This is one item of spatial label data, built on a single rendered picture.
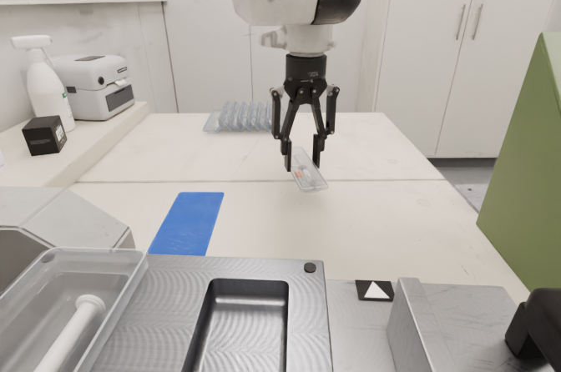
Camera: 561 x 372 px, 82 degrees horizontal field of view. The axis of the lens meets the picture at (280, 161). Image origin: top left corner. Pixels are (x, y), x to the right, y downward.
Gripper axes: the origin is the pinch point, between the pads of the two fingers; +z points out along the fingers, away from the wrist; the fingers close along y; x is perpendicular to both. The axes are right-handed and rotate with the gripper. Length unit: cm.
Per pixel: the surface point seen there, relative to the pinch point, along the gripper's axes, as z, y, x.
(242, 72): 24, 10, 190
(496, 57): 5, 160, 116
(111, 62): -11, -46, 52
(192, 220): 8.4, -23.4, -6.8
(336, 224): 8.2, 2.8, -14.0
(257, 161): 8.7, -7.2, 15.3
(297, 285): -17, -15, -47
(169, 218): 8.4, -27.6, -5.3
